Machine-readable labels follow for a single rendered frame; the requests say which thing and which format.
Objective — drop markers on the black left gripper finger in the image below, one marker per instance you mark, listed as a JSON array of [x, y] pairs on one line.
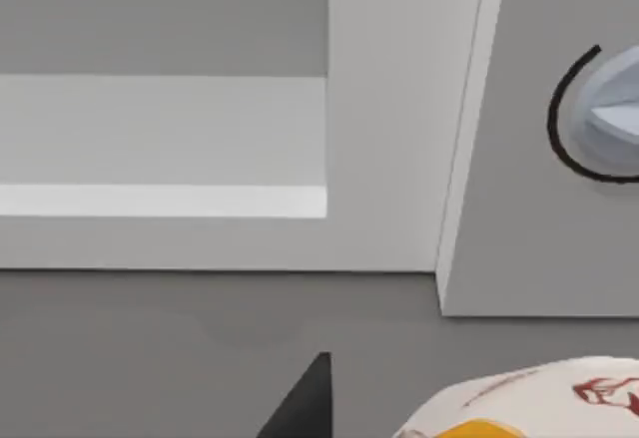
[[309, 403]]

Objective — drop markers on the white cup with red print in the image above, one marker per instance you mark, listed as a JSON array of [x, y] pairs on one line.
[[539, 398]]

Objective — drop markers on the pale grey microwave knob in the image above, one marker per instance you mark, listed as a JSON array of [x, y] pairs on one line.
[[606, 114]]

